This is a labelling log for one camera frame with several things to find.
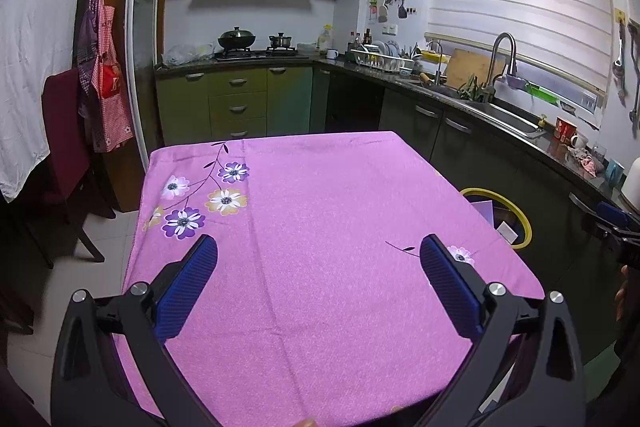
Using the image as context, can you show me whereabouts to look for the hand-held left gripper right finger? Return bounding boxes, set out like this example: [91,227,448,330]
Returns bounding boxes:
[420,234,586,427]

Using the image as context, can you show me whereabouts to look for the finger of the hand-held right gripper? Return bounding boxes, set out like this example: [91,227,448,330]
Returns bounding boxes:
[581,207,640,249]
[596,201,640,229]

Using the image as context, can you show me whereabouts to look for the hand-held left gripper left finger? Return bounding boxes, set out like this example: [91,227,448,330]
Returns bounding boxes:
[50,233,223,427]

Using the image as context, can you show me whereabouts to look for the yellow-rimmed trash bin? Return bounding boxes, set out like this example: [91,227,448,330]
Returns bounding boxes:
[459,188,533,250]

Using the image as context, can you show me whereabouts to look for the person's right hand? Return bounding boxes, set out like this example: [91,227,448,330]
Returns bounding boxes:
[614,266,632,320]

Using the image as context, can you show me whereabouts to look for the white jug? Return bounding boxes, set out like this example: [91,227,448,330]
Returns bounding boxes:
[620,157,640,205]

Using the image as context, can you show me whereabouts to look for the pink cloth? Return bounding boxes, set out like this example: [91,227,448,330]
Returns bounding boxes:
[575,147,608,175]

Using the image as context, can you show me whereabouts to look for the red mug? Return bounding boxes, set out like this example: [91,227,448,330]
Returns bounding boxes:
[554,117,577,142]

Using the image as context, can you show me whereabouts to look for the pink floral tablecloth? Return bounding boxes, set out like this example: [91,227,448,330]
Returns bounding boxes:
[114,130,546,427]

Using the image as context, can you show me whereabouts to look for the steel sink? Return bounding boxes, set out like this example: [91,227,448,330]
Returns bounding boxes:
[410,79,548,140]

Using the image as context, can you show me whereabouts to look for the hanging steel ladles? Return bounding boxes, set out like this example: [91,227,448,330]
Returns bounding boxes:
[612,9,640,122]

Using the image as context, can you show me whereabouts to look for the dark base cabinet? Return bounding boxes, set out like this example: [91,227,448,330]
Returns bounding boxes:
[310,67,640,358]

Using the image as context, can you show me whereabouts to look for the green leafy vegetable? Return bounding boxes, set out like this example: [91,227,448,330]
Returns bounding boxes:
[457,74,488,102]

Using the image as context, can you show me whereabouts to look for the maroon chair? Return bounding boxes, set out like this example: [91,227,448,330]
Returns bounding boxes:
[42,68,118,268]

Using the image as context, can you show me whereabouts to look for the green base cabinet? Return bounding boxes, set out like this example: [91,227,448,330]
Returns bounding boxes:
[155,64,331,152]

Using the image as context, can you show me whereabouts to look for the tall steel faucet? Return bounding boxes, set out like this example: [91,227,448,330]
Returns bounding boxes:
[486,32,521,102]

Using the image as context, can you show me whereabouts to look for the wooden cutting board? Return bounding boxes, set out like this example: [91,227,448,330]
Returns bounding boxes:
[445,48,493,90]

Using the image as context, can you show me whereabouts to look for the red checked apron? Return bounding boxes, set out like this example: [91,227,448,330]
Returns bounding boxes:
[90,0,135,152]

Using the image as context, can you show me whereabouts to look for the small steel faucet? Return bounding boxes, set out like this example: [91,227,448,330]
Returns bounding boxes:
[427,41,446,85]

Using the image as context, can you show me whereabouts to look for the white plastic bag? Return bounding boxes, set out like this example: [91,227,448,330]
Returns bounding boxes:
[162,43,217,68]

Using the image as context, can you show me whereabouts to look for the dish rack with dishes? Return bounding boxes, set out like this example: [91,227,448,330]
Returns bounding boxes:
[349,41,416,75]

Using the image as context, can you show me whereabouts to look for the gas stove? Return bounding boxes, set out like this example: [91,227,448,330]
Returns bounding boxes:
[215,48,311,60]

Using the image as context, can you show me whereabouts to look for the black wok with lid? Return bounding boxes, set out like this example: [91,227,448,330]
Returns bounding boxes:
[217,27,257,52]

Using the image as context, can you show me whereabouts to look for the glass sliding door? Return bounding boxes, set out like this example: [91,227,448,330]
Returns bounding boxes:
[125,0,166,158]

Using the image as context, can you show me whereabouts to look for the purple apron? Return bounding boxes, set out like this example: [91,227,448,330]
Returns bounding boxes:
[75,0,106,95]

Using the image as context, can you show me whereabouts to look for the white hanging cloth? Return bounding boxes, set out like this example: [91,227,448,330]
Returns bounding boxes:
[0,0,103,202]

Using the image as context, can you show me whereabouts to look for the hanging kitchen utensils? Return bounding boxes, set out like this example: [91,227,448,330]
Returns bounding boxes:
[367,0,418,22]

